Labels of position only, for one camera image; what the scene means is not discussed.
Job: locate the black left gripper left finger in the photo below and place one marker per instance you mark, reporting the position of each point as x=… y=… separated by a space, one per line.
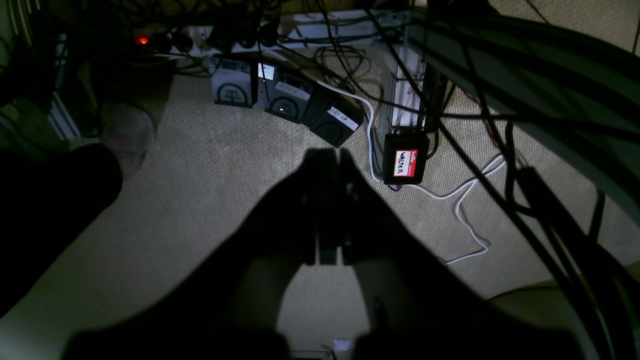
x=228 y=307

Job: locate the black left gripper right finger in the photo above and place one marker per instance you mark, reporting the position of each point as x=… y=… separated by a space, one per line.
x=417 y=308

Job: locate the black box with red label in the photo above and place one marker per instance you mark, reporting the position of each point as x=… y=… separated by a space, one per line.
x=404 y=158

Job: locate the grey foot pedal right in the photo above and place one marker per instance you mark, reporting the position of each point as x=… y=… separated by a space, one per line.
x=332 y=117

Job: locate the grey foot pedal left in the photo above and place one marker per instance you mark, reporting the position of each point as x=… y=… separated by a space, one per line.
x=232 y=82

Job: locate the power strip with red light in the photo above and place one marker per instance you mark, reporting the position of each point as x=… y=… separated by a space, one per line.
x=164 y=43

